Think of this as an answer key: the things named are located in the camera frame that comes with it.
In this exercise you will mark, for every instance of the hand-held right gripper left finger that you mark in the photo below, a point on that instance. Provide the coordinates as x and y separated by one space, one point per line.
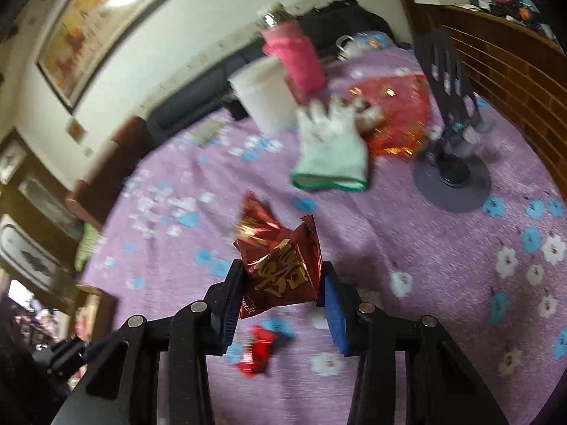
228 314

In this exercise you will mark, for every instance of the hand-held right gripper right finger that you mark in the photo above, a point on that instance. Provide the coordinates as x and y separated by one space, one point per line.
336 318

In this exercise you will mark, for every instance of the cardboard box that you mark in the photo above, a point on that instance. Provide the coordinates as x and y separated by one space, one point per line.
95 310

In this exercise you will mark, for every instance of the dark red snack packet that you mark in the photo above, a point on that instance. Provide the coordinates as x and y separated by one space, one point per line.
283 274
254 217

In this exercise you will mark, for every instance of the small red snack packet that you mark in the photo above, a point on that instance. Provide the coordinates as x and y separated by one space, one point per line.
257 349

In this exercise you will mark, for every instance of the purple floral tablecloth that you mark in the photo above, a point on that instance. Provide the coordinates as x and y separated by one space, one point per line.
398 239

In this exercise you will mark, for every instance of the green cloth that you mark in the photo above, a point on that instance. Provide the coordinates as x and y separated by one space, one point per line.
86 245

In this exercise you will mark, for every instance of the wooden cabinet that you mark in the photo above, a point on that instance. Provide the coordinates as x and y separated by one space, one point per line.
31 212

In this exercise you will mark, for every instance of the white glove with green cuff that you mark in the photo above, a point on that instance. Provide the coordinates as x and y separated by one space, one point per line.
330 150

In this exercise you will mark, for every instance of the black phone stand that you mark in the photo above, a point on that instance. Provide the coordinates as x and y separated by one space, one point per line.
452 195

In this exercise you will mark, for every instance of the paper booklet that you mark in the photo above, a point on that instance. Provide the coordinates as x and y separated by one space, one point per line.
206 135

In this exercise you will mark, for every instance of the brown chair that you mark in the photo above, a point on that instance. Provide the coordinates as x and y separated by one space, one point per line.
115 164

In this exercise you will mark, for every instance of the red shiny bag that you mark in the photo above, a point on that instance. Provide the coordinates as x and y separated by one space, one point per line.
398 110

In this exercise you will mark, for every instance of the white plastic bucket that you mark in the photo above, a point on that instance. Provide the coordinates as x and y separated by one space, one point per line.
265 97

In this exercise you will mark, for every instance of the pink sleeved bottle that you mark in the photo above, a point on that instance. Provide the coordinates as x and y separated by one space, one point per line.
297 57

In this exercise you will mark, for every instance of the white plastic bag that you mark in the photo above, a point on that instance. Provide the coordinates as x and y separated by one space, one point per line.
359 46

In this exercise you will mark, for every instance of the beige wall plate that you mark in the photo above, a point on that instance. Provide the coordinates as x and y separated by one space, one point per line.
76 132

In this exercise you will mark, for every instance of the framed wall painting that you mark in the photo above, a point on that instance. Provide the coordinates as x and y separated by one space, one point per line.
102 22

